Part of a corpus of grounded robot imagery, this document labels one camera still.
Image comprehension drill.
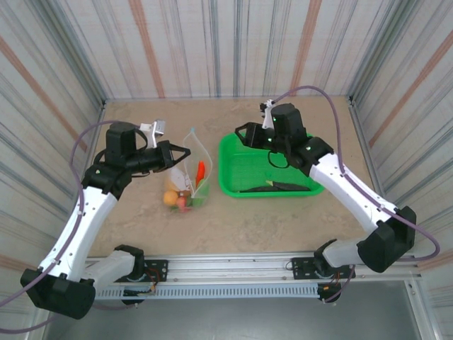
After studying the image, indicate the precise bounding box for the clear zip-top bag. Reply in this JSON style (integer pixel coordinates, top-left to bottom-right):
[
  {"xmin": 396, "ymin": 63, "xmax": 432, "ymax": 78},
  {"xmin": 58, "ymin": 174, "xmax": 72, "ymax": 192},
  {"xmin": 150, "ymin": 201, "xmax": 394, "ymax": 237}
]
[{"xmin": 162, "ymin": 127, "xmax": 214, "ymax": 214}]

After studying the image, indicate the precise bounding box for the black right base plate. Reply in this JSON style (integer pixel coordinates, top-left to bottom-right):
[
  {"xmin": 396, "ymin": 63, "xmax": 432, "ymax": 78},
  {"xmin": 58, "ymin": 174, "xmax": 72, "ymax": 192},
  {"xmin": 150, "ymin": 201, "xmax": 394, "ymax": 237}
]
[{"xmin": 290, "ymin": 256, "xmax": 356, "ymax": 281}]

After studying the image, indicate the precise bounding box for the black round base connector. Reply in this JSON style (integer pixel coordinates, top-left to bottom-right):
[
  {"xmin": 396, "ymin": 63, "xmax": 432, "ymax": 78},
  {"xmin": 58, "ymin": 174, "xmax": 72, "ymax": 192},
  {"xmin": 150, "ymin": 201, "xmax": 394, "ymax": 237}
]
[
  {"xmin": 317, "ymin": 283, "xmax": 343, "ymax": 305},
  {"xmin": 121, "ymin": 288, "xmax": 146, "ymax": 306}
]

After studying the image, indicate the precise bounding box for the dark eggplant with green stem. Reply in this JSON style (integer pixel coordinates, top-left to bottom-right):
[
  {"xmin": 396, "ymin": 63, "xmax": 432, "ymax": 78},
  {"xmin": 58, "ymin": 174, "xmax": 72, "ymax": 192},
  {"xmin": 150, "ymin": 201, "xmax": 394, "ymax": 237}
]
[{"xmin": 265, "ymin": 179, "xmax": 312, "ymax": 192}]

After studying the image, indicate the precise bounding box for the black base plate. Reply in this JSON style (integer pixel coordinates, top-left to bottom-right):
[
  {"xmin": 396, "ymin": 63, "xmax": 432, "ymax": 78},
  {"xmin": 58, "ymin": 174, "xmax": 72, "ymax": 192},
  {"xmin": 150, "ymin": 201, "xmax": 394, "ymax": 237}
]
[
  {"xmin": 290, "ymin": 256, "xmax": 356, "ymax": 281},
  {"xmin": 105, "ymin": 259, "xmax": 169, "ymax": 283}
]

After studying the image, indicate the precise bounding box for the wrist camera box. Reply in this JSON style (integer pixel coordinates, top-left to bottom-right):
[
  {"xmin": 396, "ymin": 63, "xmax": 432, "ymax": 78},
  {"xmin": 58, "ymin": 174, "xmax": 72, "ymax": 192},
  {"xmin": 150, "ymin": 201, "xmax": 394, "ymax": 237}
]
[
  {"xmin": 259, "ymin": 99, "xmax": 277, "ymax": 130},
  {"xmin": 139, "ymin": 120, "xmax": 167, "ymax": 148}
]

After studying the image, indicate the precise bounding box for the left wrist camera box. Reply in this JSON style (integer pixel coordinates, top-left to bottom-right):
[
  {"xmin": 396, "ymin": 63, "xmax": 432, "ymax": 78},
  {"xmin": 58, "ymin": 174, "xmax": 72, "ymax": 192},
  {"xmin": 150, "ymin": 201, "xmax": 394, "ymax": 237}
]
[{"xmin": 139, "ymin": 120, "xmax": 167, "ymax": 148}]

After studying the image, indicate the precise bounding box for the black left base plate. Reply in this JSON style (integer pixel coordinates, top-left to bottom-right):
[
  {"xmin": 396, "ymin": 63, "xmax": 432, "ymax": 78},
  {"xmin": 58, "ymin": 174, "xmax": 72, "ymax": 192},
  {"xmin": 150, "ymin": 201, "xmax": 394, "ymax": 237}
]
[{"xmin": 105, "ymin": 259, "xmax": 169, "ymax": 283}]

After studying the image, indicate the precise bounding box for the green toy cucumber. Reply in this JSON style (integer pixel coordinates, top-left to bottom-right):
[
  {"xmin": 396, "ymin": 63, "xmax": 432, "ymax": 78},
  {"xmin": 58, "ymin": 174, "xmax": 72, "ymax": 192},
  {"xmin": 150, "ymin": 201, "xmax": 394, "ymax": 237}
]
[{"xmin": 187, "ymin": 178, "xmax": 208, "ymax": 207}]

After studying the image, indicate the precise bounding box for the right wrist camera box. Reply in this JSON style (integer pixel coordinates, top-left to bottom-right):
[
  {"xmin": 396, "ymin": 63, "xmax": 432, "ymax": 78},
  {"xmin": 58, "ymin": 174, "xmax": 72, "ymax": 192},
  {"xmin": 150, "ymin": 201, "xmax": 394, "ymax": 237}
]
[{"xmin": 259, "ymin": 99, "xmax": 277, "ymax": 130}]

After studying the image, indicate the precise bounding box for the grey slotted cable duct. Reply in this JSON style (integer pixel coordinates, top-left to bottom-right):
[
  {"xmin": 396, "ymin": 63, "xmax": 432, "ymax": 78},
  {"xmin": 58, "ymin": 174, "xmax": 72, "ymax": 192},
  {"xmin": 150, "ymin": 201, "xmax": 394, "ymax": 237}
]
[{"xmin": 94, "ymin": 285, "xmax": 319, "ymax": 301}]

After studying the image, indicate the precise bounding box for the green plastic mesh basket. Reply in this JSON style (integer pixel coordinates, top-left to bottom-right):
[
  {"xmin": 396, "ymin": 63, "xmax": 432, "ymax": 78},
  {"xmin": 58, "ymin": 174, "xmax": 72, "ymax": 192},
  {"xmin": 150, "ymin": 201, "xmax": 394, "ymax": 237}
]
[{"xmin": 218, "ymin": 131, "xmax": 326, "ymax": 199}]

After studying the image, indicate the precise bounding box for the aluminium mounting rail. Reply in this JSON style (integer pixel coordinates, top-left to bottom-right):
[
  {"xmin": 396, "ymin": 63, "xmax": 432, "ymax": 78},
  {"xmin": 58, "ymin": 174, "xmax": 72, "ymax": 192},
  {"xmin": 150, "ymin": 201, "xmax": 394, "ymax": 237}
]
[{"xmin": 84, "ymin": 251, "xmax": 424, "ymax": 284}]

